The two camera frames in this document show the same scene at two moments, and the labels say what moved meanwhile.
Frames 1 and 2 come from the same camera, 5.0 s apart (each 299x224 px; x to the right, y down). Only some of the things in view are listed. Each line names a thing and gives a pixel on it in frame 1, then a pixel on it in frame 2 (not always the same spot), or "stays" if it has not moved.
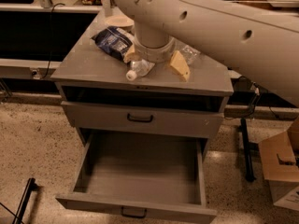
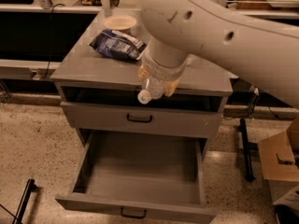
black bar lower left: [22, 203] stays
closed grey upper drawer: [174, 122] stays
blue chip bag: [113, 40] stays
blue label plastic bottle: [139, 68] → [151, 88]
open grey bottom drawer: [142, 175] stays
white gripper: [154, 54] → [163, 71]
